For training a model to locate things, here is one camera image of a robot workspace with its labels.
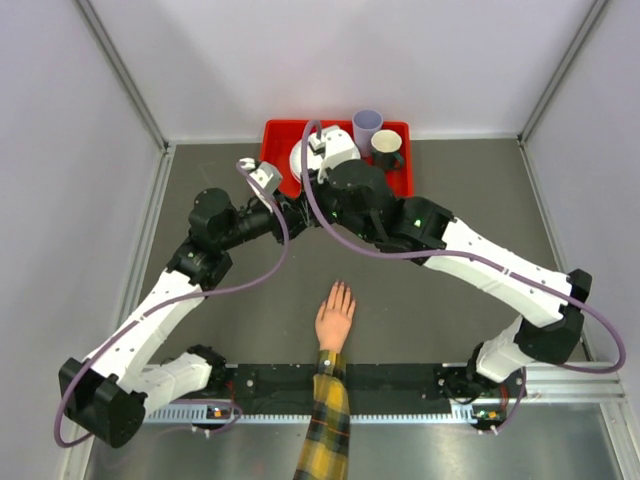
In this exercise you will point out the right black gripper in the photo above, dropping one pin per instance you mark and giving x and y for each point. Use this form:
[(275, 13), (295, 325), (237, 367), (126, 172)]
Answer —
[(317, 190)]

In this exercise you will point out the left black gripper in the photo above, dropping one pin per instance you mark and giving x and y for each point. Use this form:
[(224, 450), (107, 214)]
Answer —
[(292, 217)]

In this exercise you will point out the yellow plaid sleeve forearm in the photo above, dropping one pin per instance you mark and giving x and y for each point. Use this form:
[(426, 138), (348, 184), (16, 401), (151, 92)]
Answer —
[(325, 451)]

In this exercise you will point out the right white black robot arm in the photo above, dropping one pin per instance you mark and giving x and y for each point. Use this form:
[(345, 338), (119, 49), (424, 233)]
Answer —
[(354, 203)]

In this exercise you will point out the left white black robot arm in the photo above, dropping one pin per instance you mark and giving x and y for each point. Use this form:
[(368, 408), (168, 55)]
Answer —
[(113, 390)]

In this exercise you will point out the mannequin hand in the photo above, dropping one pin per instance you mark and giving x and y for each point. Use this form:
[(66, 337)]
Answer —
[(334, 318)]

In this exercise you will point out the upper white plate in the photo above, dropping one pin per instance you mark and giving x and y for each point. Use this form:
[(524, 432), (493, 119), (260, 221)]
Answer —
[(297, 160)]

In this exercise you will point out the dark green mug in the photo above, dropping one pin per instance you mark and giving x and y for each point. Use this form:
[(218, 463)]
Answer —
[(385, 149)]

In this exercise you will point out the lavender plastic cup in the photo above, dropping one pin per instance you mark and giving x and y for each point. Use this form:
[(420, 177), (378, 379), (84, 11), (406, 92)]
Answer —
[(365, 123)]

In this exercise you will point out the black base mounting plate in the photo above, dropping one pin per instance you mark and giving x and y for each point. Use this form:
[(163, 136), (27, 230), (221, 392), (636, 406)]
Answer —
[(261, 389)]

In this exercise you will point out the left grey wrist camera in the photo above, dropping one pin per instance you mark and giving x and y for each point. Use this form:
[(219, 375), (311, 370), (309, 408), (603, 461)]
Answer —
[(266, 177)]

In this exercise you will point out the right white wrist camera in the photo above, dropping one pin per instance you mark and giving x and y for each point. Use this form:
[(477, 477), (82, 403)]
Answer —
[(320, 144)]

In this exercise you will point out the aluminium frame rail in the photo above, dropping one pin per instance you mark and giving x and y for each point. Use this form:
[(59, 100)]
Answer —
[(550, 383)]

